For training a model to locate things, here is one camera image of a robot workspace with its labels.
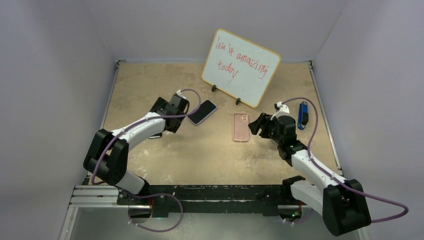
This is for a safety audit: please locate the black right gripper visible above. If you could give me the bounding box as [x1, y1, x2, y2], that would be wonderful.
[248, 113, 284, 145]

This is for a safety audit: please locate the pink phone case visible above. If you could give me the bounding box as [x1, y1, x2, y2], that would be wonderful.
[232, 112, 250, 143]

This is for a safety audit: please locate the phone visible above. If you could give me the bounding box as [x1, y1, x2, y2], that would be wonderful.
[187, 100, 218, 126]

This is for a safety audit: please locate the black smartphone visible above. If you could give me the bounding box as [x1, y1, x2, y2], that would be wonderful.
[149, 132, 163, 139]

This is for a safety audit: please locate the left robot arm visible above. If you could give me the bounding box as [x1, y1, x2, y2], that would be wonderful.
[83, 93, 190, 205]

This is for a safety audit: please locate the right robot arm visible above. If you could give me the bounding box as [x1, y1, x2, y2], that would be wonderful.
[248, 113, 372, 236]

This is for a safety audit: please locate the yellow framed whiteboard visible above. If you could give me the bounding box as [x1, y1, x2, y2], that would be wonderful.
[201, 28, 281, 108]

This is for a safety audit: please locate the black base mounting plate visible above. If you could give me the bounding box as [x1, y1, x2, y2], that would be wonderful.
[117, 184, 309, 221]

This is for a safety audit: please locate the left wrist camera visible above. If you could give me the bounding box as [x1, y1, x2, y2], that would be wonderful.
[175, 89, 187, 100]

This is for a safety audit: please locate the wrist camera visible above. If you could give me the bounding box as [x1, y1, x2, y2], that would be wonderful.
[175, 89, 187, 100]
[271, 101, 290, 120]

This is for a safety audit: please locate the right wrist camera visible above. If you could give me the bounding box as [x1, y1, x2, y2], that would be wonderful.
[271, 101, 290, 120]

